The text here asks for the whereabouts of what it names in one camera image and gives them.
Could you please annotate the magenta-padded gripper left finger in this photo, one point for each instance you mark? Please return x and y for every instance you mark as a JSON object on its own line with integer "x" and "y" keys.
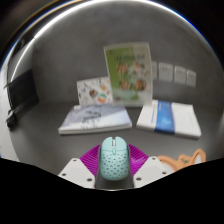
{"x": 77, "y": 172}

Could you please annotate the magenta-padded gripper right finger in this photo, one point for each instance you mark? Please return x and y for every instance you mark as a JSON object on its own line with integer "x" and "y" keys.
{"x": 150, "y": 170}

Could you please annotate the teal perforated computer mouse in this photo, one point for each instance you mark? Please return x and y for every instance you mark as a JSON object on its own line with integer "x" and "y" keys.
{"x": 114, "y": 160}

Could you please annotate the white book with blue band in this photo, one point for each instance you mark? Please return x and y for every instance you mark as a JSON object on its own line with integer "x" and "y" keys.
{"x": 170, "y": 118}

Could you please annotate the grey striped book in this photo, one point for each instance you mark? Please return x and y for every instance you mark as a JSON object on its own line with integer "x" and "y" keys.
{"x": 95, "y": 118}

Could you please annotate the white card with colourful stickers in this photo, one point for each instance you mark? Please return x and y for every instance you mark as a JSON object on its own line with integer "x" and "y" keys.
{"x": 95, "y": 91}

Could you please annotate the black flat panel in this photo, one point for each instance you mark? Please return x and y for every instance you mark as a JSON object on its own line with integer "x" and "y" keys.
{"x": 21, "y": 95}

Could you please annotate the green menu sign stand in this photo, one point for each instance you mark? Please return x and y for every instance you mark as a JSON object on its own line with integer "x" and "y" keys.
{"x": 128, "y": 71}

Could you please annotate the white wall socket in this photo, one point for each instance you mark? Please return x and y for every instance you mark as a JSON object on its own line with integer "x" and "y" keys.
{"x": 180, "y": 75}
{"x": 154, "y": 70}
{"x": 191, "y": 78}
{"x": 165, "y": 72}

